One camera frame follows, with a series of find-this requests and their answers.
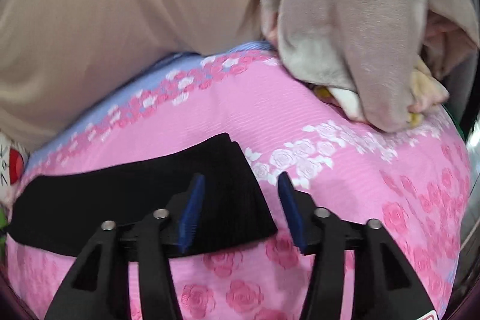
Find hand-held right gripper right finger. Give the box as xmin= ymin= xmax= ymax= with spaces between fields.
xmin=277 ymin=172 xmax=437 ymax=320

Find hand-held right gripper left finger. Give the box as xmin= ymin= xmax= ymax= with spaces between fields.
xmin=44 ymin=173 xmax=206 ymax=320

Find black pants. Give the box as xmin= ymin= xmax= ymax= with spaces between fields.
xmin=7 ymin=133 xmax=279 ymax=261

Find pink floral bed sheet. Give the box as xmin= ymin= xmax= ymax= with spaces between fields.
xmin=5 ymin=40 xmax=473 ymax=320

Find white cartoon face pillow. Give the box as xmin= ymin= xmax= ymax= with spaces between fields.
xmin=0 ymin=133 xmax=31 ymax=208

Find yellow cloth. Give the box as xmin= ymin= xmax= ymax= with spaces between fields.
xmin=315 ymin=65 xmax=451 ymax=126

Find grey printed fleece blanket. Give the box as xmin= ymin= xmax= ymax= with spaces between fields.
xmin=259 ymin=0 xmax=480 ymax=133

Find beige padded headboard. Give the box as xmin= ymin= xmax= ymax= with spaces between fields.
xmin=0 ymin=0 xmax=271 ymax=152

